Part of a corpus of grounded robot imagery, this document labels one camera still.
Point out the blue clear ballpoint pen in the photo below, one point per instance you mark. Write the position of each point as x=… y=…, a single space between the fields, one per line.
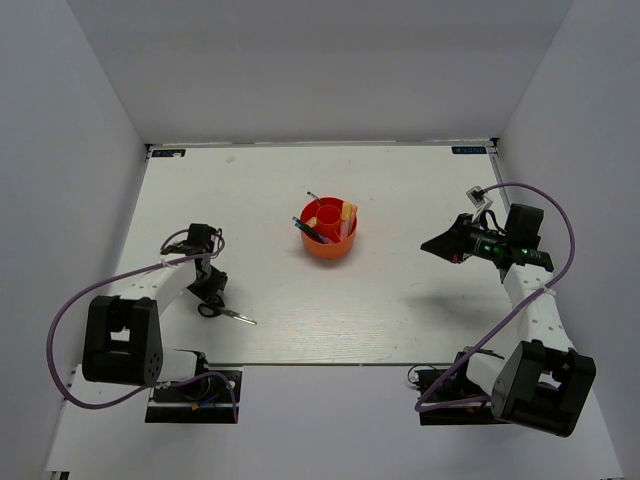
x=315 y=197

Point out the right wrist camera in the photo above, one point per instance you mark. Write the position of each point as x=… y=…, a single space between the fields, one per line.
x=479 y=200

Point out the orange round organizer container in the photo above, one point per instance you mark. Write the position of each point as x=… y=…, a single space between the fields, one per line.
x=329 y=221

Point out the dark blue gel pen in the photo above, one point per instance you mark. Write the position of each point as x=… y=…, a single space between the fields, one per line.
x=296 y=220

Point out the corner label sticker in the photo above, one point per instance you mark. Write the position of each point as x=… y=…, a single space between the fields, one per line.
x=468 y=150
x=168 y=153

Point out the left corner label sticker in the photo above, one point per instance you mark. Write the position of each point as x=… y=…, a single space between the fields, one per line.
x=168 y=153

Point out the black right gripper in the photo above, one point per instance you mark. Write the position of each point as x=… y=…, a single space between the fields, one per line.
x=452 y=244

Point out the right corner label sticker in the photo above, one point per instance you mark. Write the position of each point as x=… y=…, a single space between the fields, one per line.
x=468 y=150

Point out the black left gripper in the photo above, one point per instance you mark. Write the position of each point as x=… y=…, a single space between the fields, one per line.
x=219 y=281

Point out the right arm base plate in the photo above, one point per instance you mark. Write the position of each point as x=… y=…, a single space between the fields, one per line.
x=421 y=377

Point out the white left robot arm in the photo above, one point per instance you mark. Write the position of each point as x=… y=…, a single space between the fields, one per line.
x=123 y=343

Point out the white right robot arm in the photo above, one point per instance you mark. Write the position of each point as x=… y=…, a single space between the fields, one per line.
x=542 y=382

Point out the black handled scissors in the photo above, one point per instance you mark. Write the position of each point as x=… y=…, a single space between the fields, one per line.
x=230 y=314

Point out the green ink pen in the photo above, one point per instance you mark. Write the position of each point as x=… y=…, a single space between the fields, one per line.
x=312 y=233

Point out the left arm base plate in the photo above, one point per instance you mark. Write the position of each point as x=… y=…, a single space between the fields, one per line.
x=207 y=401

